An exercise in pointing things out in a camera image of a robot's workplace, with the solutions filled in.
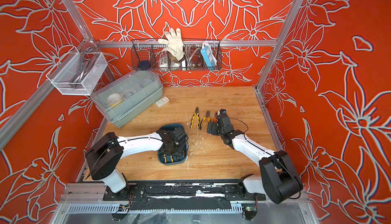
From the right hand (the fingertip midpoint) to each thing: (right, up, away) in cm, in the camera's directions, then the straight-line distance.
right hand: (211, 125), depth 89 cm
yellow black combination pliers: (-9, +5, +14) cm, 17 cm away
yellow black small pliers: (-2, +4, +12) cm, 13 cm away
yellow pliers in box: (-27, -17, -6) cm, 33 cm away
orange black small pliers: (+4, +2, +10) cm, 10 cm away
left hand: (-18, -15, -3) cm, 24 cm away
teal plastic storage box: (-18, -17, -8) cm, 26 cm away
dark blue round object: (-44, +39, +11) cm, 60 cm away
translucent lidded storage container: (-54, +15, 0) cm, 56 cm away
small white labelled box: (-34, +14, +21) cm, 43 cm away
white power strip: (-30, +38, +5) cm, 49 cm away
